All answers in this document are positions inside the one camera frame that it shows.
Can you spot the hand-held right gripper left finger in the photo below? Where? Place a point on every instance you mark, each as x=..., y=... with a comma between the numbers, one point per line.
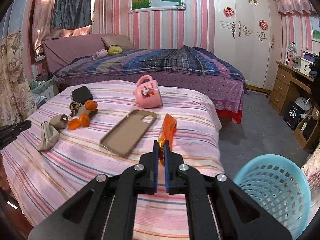
x=156, y=165

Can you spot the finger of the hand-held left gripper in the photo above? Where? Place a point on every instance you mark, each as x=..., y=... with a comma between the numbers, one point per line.
x=15, y=129

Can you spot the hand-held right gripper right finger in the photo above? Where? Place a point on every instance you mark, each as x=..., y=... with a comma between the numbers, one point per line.
x=168, y=170

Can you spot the orange plastic wrapper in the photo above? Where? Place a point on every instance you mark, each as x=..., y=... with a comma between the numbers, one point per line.
x=168, y=127

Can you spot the beige phone case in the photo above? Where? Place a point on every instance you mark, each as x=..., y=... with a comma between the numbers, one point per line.
x=125, y=135

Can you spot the light blue plastic basket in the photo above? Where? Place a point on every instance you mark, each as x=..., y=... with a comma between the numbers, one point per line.
x=272, y=158

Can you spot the beige plastic bag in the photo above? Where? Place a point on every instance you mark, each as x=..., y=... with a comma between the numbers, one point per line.
x=48, y=137

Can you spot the white bedside cabinet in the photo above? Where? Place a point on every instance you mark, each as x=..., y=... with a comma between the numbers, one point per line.
x=47, y=93

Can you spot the floral curtain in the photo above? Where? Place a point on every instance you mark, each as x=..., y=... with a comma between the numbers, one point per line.
x=12, y=80

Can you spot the pale green cloth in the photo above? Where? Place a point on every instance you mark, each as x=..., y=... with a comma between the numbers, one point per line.
x=37, y=83

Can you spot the orange peel piece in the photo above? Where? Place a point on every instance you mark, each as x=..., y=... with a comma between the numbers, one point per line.
x=73, y=124

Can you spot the pink striped tablecloth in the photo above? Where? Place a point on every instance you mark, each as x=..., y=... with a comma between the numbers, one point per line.
x=75, y=160

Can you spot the tangerine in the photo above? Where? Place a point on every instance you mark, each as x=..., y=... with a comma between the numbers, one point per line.
x=90, y=105
x=84, y=120

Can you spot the pink cartoon mug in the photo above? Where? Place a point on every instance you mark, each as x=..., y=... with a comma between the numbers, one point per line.
x=147, y=95

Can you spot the black textured wallet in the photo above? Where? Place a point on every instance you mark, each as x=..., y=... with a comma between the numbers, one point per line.
x=82, y=94

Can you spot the purple headboard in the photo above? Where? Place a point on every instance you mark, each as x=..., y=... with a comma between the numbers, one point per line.
x=70, y=50

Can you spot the plaid patchwork quilt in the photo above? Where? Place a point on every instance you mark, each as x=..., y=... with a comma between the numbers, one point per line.
x=162, y=62

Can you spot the light blue curtain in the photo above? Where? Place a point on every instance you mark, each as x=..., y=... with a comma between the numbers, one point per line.
x=17, y=17

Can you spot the pink cloth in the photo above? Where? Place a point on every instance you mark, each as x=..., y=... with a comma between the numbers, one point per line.
x=99, y=54

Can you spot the pink window curtain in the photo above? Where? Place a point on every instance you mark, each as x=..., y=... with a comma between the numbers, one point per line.
x=45, y=17

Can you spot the yellow-green cloth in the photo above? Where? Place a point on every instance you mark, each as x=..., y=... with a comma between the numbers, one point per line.
x=114, y=50

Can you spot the tan pillow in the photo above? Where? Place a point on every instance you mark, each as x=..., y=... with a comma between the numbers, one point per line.
x=117, y=41

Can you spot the black paper bag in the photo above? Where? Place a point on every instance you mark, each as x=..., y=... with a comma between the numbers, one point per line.
x=292, y=116

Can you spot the dark grey hanging cloth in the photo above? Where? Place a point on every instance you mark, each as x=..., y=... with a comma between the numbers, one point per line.
x=72, y=5

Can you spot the white wardrobe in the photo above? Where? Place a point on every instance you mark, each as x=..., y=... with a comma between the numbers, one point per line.
x=245, y=55

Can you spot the wooden desk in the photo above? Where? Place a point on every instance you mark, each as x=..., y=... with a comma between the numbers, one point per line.
x=281, y=80

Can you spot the white round appliance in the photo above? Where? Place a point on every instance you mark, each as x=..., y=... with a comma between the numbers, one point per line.
x=302, y=102

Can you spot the white storage box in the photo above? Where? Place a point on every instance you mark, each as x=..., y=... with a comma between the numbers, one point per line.
x=305, y=66

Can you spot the desk lamp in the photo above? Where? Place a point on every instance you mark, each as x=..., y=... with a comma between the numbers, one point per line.
x=292, y=48

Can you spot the purple item on desk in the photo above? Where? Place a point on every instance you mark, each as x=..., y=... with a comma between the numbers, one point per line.
x=308, y=53

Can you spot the small wall photo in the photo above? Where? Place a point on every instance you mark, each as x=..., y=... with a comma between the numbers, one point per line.
x=316, y=30

